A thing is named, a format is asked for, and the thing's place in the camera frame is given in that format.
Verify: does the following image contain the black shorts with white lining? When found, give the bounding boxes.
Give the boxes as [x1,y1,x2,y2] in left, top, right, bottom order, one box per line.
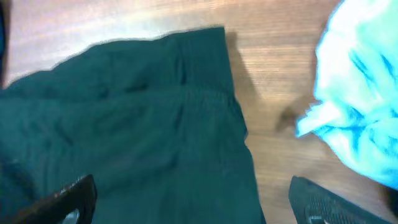
[1,27,265,224]

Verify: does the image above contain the light blue garment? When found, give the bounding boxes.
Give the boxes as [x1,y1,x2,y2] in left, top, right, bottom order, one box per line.
[297,0,397,189]

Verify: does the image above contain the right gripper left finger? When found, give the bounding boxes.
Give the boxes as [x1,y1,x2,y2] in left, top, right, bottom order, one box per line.
[9,174,98,224]

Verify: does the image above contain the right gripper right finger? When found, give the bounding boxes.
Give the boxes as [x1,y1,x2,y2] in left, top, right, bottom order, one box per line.
[289,176,390,224]

